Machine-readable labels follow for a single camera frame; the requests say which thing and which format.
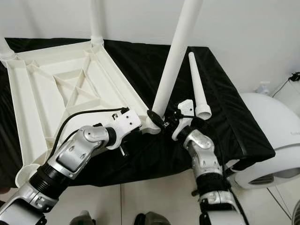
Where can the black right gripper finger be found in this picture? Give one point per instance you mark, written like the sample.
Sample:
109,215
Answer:
154,118

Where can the white plastic children table top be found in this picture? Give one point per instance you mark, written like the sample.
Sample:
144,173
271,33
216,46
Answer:
37,103

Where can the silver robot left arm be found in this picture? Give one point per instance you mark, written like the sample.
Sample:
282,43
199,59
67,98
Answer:
75,154

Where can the black tablecloth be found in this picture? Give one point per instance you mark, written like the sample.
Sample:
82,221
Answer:
229,122

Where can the black metal table leg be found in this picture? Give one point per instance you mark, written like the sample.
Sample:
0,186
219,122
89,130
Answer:
195,191

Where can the grey robot right leg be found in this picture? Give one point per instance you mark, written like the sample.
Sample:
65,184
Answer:
151,219

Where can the grey robot leg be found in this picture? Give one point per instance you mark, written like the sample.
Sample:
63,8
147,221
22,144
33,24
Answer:
82,219
151,219

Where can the grey robot left leg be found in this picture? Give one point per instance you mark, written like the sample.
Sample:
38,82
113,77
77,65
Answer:
82,219

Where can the pink cloth piece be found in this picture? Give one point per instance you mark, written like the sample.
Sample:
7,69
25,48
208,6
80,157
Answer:
4,190

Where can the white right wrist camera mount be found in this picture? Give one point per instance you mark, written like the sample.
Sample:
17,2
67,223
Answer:
178,132

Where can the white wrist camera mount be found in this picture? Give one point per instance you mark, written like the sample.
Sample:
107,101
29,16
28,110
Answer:
126,123
178,132

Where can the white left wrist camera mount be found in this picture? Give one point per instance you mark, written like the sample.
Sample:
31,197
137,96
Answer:
126,123

